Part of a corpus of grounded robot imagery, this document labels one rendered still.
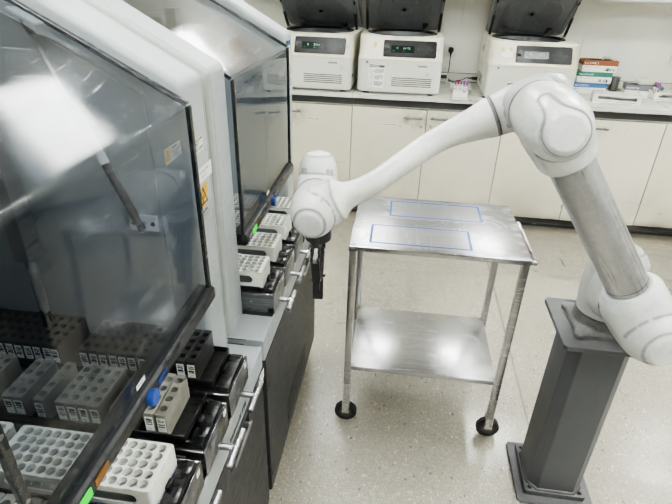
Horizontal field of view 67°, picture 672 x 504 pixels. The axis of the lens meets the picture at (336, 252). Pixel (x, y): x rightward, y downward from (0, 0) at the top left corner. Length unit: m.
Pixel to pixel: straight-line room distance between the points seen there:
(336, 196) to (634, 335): 0.79
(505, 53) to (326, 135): 1.29
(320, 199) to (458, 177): 2.69
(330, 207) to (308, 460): 1.18
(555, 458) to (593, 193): 1.05
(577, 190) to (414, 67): 2.49
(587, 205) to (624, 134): 2.71
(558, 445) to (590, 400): 0.22
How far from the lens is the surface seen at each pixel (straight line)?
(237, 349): 1.41
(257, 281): 1.49
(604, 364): 1.75
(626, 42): 4.47
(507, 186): 3.87
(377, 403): 2.30
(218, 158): 1.23
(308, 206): 1.14
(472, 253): 1.74
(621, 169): 4.02
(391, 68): 3.60
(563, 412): 1.85
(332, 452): 2.11
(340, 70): 3.62
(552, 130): 1.10
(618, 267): 1.36
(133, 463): 1.04
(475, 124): 1.30
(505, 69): 3.65
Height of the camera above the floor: 1.63
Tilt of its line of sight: 29 degrees down
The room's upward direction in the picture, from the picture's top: 2 degrees clockwise
